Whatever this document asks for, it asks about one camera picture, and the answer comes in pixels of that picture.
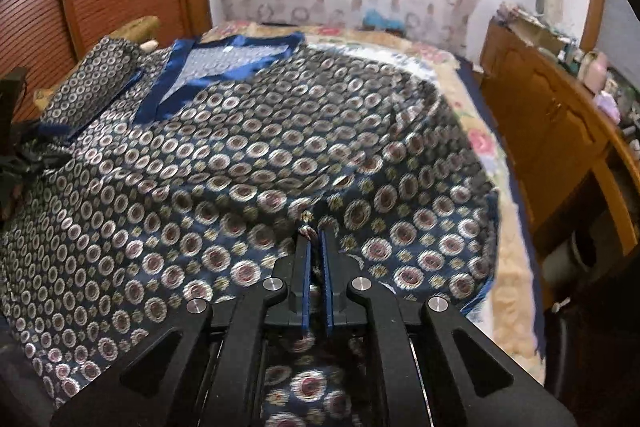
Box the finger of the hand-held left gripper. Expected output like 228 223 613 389
0 66 37 220

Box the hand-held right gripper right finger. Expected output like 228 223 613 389
319 230 577 427

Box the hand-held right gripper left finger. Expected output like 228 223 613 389
50 228 312 427

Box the navy patterned satin shirt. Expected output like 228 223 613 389
0 34 502 427

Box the tan pillow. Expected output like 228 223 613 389
32 16 161 108

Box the floral bed blanket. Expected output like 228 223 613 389
200 21 547 383

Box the teal cloth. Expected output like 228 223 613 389
362 8 407 30

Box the wooden cabinet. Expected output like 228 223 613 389
479 19 640 258

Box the cardboard box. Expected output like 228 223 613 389
507 14 563 55

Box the pink bottle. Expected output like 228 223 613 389
582 52 609 94

